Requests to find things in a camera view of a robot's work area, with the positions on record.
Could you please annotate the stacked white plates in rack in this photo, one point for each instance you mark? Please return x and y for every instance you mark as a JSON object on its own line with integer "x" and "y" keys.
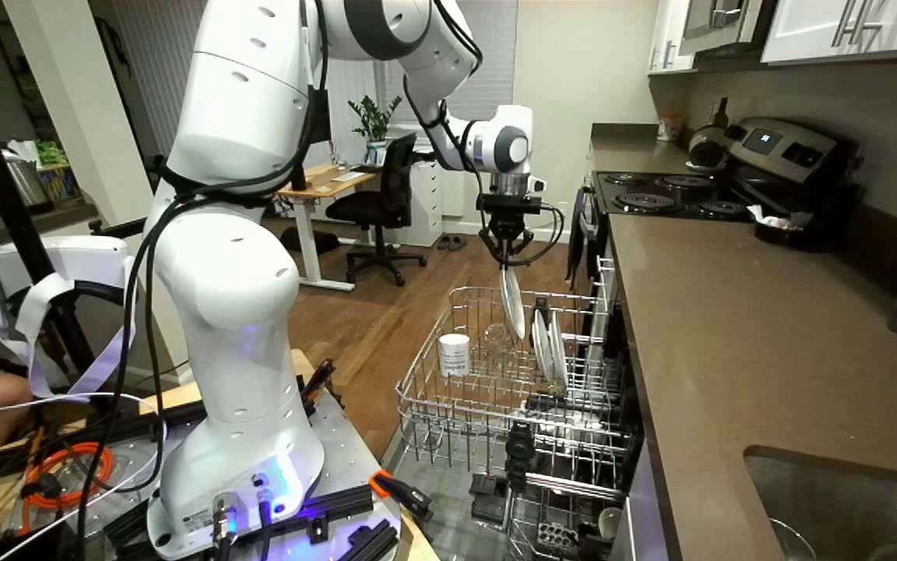
{"x": 546, "y": 342}

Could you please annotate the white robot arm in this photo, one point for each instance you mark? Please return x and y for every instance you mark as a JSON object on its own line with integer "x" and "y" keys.
{"x": 242, "y": 136}

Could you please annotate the white wire dishwasher rack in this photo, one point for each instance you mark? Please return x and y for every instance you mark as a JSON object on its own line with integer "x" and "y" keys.
{"x": 505, "y": 415}

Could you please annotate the green potted plant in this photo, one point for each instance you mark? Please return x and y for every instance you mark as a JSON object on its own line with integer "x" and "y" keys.
{"x": 372, "y": 125}

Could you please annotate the white round plate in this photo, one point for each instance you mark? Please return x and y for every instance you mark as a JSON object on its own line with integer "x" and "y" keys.
{"x": 513, "y": 301}

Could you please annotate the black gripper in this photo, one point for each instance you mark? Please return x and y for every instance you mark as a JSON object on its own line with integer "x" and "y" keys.
{"x": 508, "y": 221}

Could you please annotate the black office chair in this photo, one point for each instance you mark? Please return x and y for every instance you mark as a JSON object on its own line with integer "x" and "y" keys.
{"x": 379, "y": 210}

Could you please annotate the orange handled tool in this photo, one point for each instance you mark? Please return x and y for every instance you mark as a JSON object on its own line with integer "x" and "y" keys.
{"x": 409, "y": 497}

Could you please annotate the white upper cabinets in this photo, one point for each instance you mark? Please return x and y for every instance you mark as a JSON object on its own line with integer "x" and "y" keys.
{"x": 695, "y": 36}

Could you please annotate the stainless steel sink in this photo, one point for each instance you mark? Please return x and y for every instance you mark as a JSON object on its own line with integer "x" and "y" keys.
{"x": 834, "y": 508}

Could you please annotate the white cup in rack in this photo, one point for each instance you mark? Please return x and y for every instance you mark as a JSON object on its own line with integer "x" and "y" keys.
{"x": 455, "y": 353}

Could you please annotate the black kettle on stove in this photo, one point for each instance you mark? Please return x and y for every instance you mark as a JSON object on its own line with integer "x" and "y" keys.
{"x": 707, "y": 143}

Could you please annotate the black stove with knobs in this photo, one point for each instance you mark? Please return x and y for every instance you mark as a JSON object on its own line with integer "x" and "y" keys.
{"x": 780, "y": 162}

